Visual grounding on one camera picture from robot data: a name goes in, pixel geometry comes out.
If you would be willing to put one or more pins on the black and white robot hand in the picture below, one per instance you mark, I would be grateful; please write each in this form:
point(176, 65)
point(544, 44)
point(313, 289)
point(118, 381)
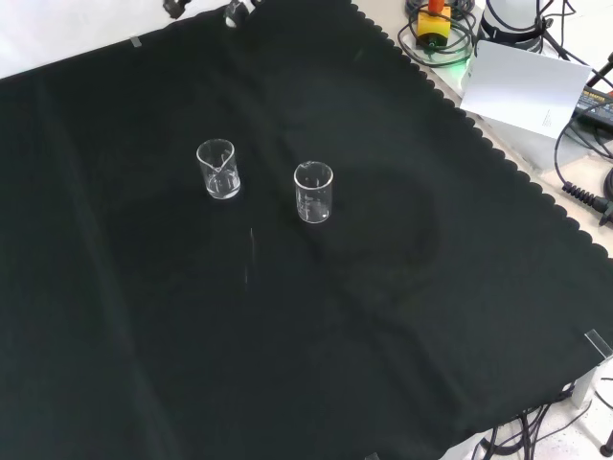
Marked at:
point(234, 16)

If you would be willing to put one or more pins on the clear glass beaker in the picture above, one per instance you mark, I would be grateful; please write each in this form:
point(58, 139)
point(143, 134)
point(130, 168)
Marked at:
point(313, 216)
point(222, 191)

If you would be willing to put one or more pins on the clear cloth clip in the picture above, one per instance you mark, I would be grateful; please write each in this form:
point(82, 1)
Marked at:
point(371, 455)
point(136, 42)
point(598, 342)

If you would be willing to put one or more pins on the yellow stop button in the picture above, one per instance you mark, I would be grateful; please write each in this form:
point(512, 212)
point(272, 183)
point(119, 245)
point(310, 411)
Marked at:
point(433, 29)

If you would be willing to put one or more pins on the pale white board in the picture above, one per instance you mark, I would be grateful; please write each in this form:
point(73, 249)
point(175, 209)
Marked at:
point(522, 86)

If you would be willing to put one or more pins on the black table cloth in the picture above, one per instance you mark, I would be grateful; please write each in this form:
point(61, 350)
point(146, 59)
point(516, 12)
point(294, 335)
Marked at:
point(143, 311)

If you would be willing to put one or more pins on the black tripod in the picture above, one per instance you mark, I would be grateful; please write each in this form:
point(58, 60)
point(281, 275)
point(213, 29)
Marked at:
point(601, 72)

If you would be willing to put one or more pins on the black power adapter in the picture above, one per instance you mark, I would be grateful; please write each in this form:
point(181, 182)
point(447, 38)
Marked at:
point(596, 103)

